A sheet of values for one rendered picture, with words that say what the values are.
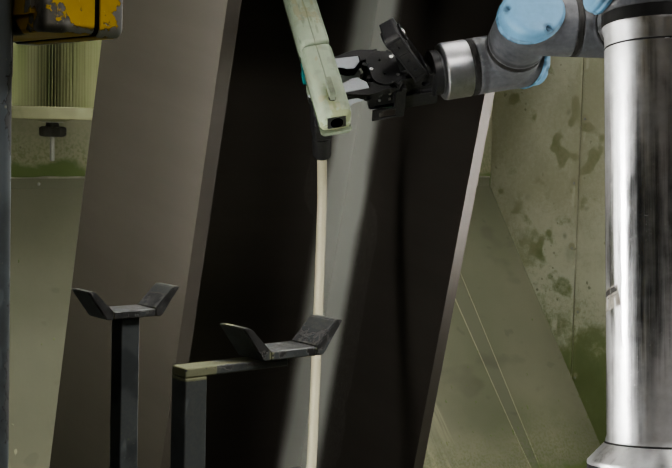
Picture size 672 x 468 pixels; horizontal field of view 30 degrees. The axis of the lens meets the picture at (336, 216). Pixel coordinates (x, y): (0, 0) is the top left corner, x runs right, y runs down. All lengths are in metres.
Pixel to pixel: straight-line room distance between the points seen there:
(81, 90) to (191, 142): 1.17
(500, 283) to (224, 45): 2.51
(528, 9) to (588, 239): 2.38
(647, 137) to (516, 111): 3.13
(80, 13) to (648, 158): 0.67
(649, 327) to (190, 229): 0.87
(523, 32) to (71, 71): 1.46
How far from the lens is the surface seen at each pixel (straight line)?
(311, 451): 2.06
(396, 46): 1.89
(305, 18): 1.96
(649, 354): 1.26
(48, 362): 3.20
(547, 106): 4.30
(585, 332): 4.22
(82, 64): 3.07
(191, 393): 0.77
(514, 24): 1.85
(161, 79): 2.00
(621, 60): 1.30
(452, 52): 1.95
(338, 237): 2.57
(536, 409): 4.09
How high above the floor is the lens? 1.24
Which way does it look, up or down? 4 degrees down
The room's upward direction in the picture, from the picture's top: 1 degrees clockwise
